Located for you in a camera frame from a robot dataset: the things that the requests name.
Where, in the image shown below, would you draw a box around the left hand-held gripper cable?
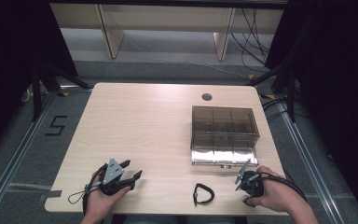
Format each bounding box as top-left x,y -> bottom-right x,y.
67,163 -> 109,217

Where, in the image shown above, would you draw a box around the beige wooden shelf unit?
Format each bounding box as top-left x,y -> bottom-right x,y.
49,3 -> 285,63

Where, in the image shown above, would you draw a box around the black coiled cord loop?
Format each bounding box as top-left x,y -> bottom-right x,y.
192,182 -> 215,207

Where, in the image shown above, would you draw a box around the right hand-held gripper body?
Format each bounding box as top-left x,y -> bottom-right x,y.
234,158 -> 266,199

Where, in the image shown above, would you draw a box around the transparent brown storage box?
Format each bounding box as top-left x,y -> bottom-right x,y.
189,105 -> 261,169

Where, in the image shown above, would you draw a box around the grey tape strip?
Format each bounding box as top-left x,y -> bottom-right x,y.
38,189 -> 63,202

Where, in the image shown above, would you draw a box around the right hand-held gripper cable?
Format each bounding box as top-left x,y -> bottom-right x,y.
258,172 -> 309,203

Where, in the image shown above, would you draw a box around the black metal stand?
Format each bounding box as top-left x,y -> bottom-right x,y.
30,61 -> 93,123
245,61 -> 296,123

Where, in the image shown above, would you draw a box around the person's left hand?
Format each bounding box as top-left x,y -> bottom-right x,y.
83,173 -> 132,224

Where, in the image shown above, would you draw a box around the black hanging cables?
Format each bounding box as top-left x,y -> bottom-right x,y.
229,8 -> 272,73

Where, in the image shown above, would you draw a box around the black curtain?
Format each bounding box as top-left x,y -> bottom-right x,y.
0,0 -> 79,160
264,0 -> 358,224

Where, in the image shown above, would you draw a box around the person's right hand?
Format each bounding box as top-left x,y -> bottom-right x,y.
245,165 -> 295,217

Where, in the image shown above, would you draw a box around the aluminium floor rail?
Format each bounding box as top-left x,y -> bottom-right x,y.
275,98 -> 338,224
0,90 -> 59,217

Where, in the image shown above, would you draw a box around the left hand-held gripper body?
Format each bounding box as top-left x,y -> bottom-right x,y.
100,158 -> 136,197

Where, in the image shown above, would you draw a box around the hand-held gripper cable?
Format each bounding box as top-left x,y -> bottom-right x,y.
258,172 -> 309,203
67,163 -> 109,217

